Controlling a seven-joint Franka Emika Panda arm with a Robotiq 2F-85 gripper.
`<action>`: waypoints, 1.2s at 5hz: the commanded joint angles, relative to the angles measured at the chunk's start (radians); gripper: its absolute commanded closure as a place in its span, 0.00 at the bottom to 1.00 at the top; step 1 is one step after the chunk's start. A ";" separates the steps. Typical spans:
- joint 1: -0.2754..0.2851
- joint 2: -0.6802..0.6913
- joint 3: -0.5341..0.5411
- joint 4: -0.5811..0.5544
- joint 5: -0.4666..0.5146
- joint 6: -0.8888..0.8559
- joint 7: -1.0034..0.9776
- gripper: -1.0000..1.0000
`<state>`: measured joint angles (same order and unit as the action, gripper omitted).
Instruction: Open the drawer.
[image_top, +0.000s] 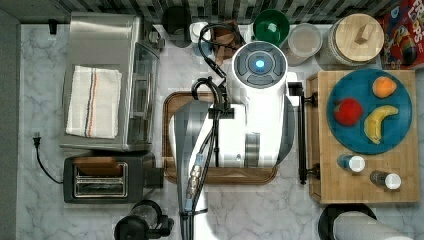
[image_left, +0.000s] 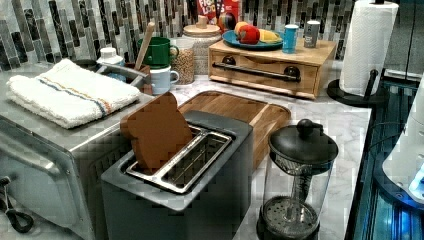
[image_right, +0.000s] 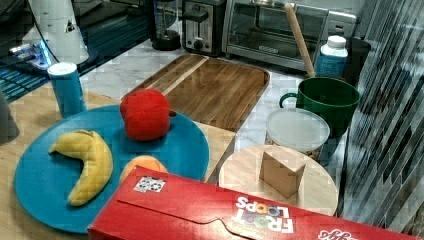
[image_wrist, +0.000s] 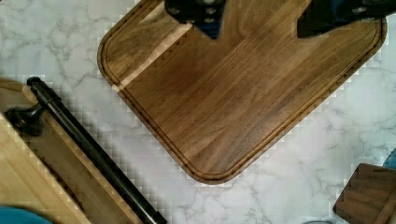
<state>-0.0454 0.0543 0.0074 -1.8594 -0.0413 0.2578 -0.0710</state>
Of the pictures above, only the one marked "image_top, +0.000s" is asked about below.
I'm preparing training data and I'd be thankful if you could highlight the black drawer handle bar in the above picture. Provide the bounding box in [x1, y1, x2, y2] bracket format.
[288, 82, 320, 185]

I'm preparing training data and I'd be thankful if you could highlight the wooden serving tray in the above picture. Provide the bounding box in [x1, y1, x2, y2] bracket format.
[162, 91, 277, 185]

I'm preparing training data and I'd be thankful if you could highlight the blue bottle white cap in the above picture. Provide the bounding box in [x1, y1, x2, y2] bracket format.
[189, 22, 212, 56]

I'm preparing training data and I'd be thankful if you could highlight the green mug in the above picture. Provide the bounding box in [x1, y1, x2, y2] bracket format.
[253, 9, 290, 47]

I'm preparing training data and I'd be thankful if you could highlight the stainless steel toaster oven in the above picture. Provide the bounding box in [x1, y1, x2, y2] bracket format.
[60, 12, 159, 152]

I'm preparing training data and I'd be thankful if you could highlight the white striped dish towel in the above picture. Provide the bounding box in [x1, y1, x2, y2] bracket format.
[65, 66, 122, 139]

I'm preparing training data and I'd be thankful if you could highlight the red plush apple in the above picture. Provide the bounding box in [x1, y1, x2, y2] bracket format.
[333, 98, 363, 126]

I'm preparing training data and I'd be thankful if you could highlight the black slot toaster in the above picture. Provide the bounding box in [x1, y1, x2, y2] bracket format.
[63, 152, 164, 204]

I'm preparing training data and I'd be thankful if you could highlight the blue shaker white cap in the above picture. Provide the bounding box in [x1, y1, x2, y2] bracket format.
[337, 154, 365, 173]

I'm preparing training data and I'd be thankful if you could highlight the yellow plush banana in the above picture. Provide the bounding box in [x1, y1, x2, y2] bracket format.
[364, 105, 399, 145]

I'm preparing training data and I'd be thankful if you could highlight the jar with wooden lid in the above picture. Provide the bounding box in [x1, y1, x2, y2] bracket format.
[318, 13, 384, 67]

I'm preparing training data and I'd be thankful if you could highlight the orange plush fruit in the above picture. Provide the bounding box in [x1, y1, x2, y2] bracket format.
[372, 76, 397, 98]

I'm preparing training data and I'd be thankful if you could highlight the blue round plate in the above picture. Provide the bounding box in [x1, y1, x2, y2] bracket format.
[327, 69, 413, 155]

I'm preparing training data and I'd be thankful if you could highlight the dark shaker white cap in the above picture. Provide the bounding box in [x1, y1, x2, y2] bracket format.
[369, 170, 402, 190]

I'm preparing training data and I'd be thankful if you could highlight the red Froot Loops box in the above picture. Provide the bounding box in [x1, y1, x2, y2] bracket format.
[382, 0, 424, 70]

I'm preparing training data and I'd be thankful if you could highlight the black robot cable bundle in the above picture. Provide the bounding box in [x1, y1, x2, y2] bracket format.
[179, 22, 248, 240]

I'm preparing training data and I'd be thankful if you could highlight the black power cord plug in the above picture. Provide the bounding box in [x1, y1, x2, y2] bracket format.
[32, 131, 65, 185]

